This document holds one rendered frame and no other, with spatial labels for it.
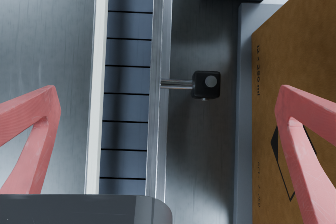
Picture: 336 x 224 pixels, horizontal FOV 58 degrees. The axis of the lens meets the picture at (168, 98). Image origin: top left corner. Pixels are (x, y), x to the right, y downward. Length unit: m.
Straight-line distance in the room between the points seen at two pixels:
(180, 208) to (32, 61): 0.32
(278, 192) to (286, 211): 0.03
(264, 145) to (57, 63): 0.33
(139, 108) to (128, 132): 0.04
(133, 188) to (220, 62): 0.23
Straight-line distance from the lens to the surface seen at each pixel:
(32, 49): 0.52
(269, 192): 0.41
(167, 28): 0.44
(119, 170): 0.43
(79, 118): 0.48
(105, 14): 0.42
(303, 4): 0.33
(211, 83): 0.31
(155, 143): 0.34
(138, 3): 0.45
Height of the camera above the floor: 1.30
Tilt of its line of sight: 86 degrees down
